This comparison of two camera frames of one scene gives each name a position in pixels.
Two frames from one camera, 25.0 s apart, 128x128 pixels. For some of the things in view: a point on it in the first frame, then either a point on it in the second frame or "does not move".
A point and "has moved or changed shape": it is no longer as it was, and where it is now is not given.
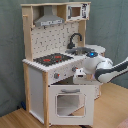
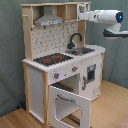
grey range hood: (48, 18) does not move
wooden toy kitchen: (55, 36) does not move
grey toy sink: (79, 51) does not move
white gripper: (79, 73) to (89, 16)
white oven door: (72, 104) has moved or changed shape
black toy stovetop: (53, 58) does not move
